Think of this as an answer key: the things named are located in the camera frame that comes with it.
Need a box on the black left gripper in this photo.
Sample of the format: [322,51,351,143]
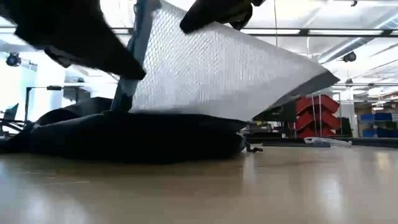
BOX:
[0,0,147,80]

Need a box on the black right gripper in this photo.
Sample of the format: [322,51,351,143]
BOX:
[179,0,267,34]

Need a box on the silver bubble mailer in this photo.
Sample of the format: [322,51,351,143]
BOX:
[130,0,341,123]

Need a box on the dark blue backpack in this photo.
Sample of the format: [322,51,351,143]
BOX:
[0,0,264,164]

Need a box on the black ceiling spotlight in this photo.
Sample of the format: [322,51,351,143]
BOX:
[5,52,22,67]
[341,51,358,63]

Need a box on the red storage bin rack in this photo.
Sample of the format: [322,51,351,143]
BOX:
[295,94,341,138]

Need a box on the shelf with blue bins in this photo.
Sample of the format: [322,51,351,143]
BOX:
[354,102,398,138]

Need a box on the thin hanging cord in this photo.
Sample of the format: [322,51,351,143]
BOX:
[272,0,279,47]

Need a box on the black ceiling light rail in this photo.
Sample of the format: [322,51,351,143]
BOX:
[108,27,398,39]

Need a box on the silver ceiling duct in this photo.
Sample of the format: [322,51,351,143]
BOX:
[317,12,398,65]

